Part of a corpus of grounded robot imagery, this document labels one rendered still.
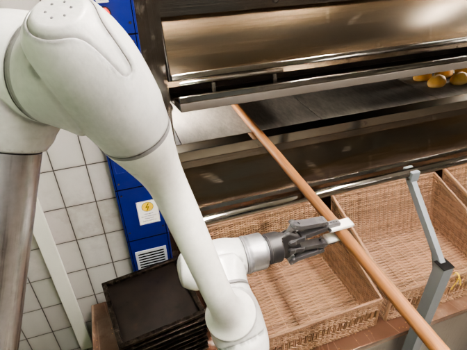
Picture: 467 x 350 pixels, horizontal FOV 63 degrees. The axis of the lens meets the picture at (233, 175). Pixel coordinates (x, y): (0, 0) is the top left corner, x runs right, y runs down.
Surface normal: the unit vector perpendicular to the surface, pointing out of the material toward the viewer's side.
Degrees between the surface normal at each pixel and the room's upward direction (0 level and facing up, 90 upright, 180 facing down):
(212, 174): 70
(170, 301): 0
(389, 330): 0
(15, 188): 84
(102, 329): 0
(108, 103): 101
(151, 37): 90
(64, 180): 90
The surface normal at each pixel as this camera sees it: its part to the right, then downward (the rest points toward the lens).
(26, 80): -0.49, 0.43
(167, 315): -0.02, -0.83
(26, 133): 0.68, 0.54
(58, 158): 0.32, 0.51
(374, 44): 0.29, 0.20
